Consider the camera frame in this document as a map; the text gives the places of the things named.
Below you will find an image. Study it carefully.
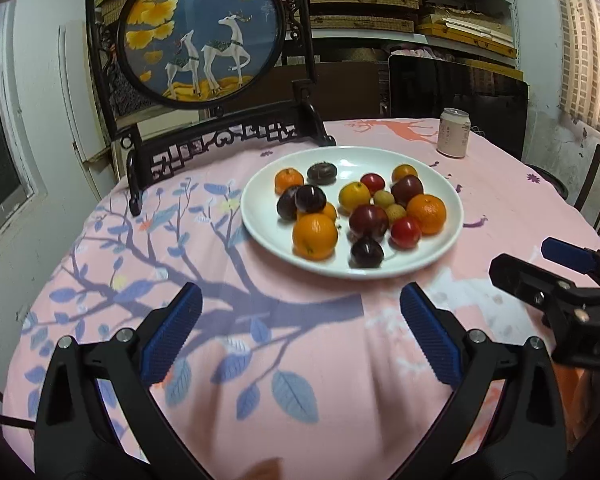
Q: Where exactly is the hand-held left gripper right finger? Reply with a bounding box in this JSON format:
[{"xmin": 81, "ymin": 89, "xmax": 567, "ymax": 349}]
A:
[{"xmin": 390, "ymin": 282, "xmax": 567, "ymax": 480}]

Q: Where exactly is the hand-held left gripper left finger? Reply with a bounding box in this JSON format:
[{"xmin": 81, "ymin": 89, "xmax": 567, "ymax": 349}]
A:
[{"xmin": 35, "ymin": 282, "xmax": 213, "ymax": 480}]

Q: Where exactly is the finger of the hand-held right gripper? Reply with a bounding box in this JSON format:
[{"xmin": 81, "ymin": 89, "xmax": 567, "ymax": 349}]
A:
[
  {"xmin": 489, "ymin": 254, "xmax": 578, "ymax": 311},
  {"xmin": 541, "ymin": 237, "xmax": 600, "ymax": 276}
]

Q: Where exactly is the white oval plate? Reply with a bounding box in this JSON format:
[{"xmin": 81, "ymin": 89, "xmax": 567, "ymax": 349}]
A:
[{"xmin": 240, "ymin": 146, "xmax": 465, "ymax": 279}]

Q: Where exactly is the dark purple plum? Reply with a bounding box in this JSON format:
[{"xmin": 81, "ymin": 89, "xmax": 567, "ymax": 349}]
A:
[
  {"xmin": 350, "ymin": 236, "xmax": 385, "ymax": 268},
  {"xmin": 276, "ymin": 186, "xmax": 303, "ymax": 222},
  {"xmin": 295, "ymin": 184, "xmax": 327, "ymax": 214}
]

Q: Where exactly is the orange mandarin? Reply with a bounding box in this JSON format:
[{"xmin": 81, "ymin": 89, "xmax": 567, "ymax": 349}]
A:
[
  {"xmin": 406, "ymin": 194, "xmax": 447, "ymax": 235},
  {"xmin": 274, "ymin": 168, "xmax": 305, "ymax": 196},
  {"xmin": 292, "ymin": 213, "xmax": 339, "ymax": 261},
  {"xmin": 297, "ymin": 201, "xmax": 338, "ymax": 223}
]

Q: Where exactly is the small dark red tomato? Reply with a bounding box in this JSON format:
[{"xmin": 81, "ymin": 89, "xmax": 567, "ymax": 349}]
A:
[{"xmin": 390, "ymin": 175, "xmax": 425, "ymax": 209}]

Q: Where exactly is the wrinkled dark brown fruit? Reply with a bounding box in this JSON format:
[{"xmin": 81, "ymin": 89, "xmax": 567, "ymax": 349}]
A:
[{"xmin": 307, "ymin": 162, "xmax": 338, "ymax": 185}]

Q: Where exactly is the black round stool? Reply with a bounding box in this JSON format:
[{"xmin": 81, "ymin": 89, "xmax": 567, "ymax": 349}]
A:
[{"xmin": 526, "ymin": 164, "xmax": 572, "ymax": 202}]

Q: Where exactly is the pink drink can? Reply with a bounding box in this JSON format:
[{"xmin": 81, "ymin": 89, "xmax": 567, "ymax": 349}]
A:
[{"xmin": 437, "ymin": 108, "xmax": 471, "ymax": 159}]

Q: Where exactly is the black rectangular panel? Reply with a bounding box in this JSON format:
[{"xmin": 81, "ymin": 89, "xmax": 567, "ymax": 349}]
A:
[{"xmin": 389, "ymin": 54, "xmax": 529, "ymax": 160}]

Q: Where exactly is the beige checked curtain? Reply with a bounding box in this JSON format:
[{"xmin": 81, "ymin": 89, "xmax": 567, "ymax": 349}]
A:
[{"xmin": 552, "ymin": 0, "xmax": 600, "ymax": 141}]

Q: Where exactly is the white cabinet door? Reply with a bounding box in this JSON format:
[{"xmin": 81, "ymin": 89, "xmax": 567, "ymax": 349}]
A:
[{"xmin": 57, "ymin": 20, "xmax": 118, "ymax": 173}]

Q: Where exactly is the white shelf unit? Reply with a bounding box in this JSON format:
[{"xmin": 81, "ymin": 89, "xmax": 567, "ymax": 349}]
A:
[{"xmin": 260, "ymin": 0, "xmax": 522, "ymax": 68}]

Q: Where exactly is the white framed window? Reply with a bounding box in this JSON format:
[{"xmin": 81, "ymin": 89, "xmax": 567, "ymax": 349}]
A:
[{"xmin": 0, "ymin": 0, "xmax": 48, "ymax": 258}]

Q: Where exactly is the round deer screen wooden stand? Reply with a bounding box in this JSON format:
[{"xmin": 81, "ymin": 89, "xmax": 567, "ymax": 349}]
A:
[{"xmin": 85, "ymin": 0, "xmax": 338, "ymax": 217}]

